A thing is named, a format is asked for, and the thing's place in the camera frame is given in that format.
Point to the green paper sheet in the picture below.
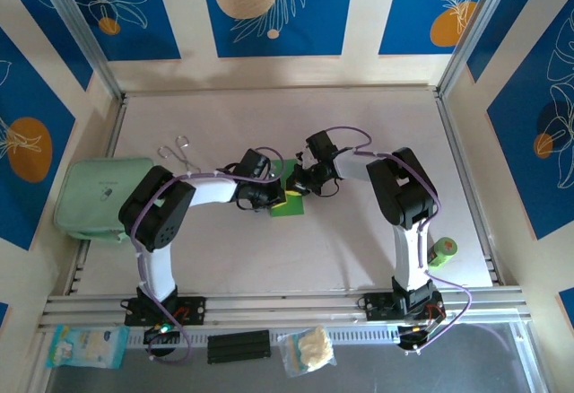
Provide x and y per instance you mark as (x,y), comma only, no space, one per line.
(291,208)

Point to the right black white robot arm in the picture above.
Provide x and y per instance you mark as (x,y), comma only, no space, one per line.
(403,191)

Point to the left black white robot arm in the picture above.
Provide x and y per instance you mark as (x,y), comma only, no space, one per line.
(157,209)

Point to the metal scissors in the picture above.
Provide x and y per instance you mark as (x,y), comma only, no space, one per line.
(186,164)

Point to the green cylindrical battery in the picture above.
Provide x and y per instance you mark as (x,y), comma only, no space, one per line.
(444,253)

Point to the black ribbed block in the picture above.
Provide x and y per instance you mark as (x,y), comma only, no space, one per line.
(240,346)

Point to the clear bag with pale contents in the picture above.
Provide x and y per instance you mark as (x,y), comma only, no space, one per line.
(309,350)

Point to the mint green zip pouch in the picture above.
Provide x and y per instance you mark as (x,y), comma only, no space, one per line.
(85,191)

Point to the wet wipes packet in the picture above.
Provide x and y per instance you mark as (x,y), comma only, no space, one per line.
(85,346)

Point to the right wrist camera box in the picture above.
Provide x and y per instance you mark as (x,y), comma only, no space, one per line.
(303,156)

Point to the aluminium mounting rail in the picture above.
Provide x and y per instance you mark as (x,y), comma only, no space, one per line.
(287,310)

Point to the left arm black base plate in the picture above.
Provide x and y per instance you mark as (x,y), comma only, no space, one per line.
(195,310)

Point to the aluminium side rail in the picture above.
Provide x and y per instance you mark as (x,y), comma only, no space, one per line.
(117,119)
(449,119)

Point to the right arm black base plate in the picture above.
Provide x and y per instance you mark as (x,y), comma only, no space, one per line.
(374,305)

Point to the aluminium frame post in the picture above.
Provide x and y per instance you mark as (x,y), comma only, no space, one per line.
(475,29)
(89,43)

